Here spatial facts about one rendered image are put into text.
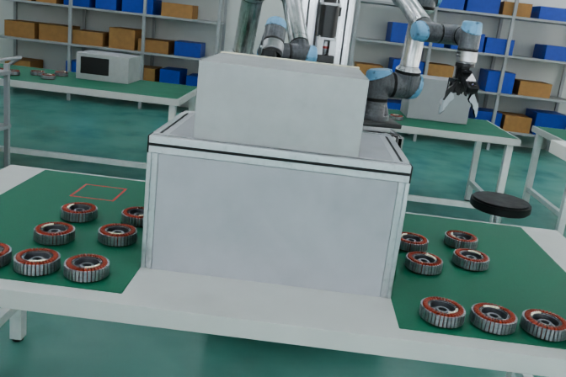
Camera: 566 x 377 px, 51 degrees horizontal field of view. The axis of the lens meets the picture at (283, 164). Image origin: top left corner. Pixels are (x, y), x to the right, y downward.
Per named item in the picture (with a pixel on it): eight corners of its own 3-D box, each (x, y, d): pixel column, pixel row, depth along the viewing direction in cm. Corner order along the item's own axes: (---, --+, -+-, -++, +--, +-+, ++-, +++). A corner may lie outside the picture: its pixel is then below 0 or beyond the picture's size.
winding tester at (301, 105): (216, 114, 192) (221, 50, 187) (350, 130, 191) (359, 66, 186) (191, 138, 154) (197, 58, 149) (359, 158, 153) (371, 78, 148)
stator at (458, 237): (471, 241, 211) (473, 230, 210) (480, 252, 200) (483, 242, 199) (440, 237, 211) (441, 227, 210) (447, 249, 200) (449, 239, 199)
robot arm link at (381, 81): (358, 94, 276) (362, 65, 273) (385, 96, 280) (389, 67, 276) (367, 98, 265) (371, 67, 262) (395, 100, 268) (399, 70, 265)
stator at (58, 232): (82, 239, 174) (83, 227, 173) (51, 250, 165) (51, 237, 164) (56, 229, 179) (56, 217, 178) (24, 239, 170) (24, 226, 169)
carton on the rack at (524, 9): (493, 15, 810) (495, 2, 806) (520, 18, 808) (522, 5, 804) (502, 14, 771) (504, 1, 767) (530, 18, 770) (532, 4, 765)
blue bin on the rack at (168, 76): (167, 87, 856) (168, 66, 849) (185, 89, 855) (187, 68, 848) (158, 90, 816) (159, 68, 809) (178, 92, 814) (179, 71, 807)
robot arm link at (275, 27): (284, 33, 215) (290, 17, 208) (280, 55, 210) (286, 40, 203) (263, 27, 214) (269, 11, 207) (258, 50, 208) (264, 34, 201)
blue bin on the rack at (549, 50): (531, 57, 820) (535, 43, 815) (562, 61, 819) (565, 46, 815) (543, 59, 779) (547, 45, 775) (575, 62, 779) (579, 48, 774)
